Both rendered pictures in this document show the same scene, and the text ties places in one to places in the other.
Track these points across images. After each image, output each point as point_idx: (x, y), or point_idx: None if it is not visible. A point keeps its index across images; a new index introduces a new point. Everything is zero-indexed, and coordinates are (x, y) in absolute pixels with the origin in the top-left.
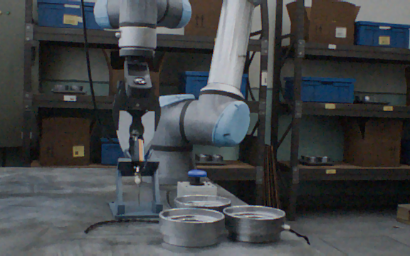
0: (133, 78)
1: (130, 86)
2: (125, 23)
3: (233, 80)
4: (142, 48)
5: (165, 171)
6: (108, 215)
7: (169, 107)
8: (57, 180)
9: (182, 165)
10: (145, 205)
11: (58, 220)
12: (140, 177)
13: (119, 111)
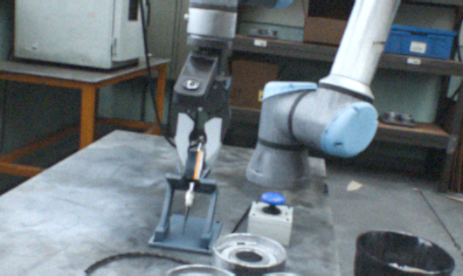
0: (184, 80)
1: (176, 91)
2: (192, 4)
3: (361, 73)
4: (210, 37)
5: (267, 170)
6: (147, 238)
7: (279, 98)
8: (154, 162)
9: (288, 167)
10: (202, 228)
11: (82, 238)
12: (192, 198)
13: (177, 113)
